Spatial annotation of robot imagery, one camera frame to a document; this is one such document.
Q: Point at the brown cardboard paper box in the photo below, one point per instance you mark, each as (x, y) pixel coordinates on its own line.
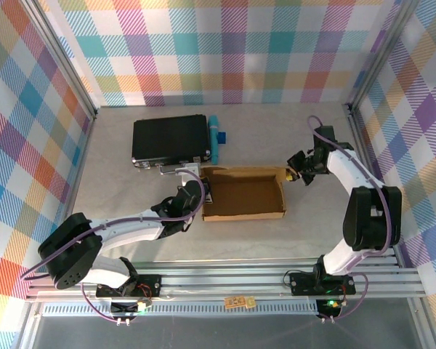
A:
(240, 196)

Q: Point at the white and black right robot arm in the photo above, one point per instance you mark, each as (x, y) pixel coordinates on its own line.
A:
(349, 171)

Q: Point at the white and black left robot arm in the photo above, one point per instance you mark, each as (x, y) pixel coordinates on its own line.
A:
(131, 230)

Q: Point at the cyan plastic tool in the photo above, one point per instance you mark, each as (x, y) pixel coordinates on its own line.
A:
(214, 141)

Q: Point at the small blue plastic block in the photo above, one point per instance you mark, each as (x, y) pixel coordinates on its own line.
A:
(222, 137)

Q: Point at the black case with metal latches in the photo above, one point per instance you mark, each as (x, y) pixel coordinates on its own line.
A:
(167, 138)

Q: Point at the small orange printed label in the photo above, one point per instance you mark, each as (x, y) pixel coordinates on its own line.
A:
(234, 302)

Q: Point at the small yellow tag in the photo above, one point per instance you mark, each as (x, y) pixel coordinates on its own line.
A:
(251, 301)

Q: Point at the black controller board with LED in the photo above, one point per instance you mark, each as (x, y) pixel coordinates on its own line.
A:
(328, 309)
(125, 307)

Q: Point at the aluminium base frame rails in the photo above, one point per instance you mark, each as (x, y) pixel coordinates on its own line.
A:
(221, 280)

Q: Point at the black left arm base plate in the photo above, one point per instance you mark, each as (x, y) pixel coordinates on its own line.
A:
(149, 283)

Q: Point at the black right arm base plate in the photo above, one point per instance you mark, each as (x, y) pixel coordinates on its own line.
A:
(301, 281)

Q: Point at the aluminium corner post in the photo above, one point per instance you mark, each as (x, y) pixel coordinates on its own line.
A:
(379, 54)
(68, 62)

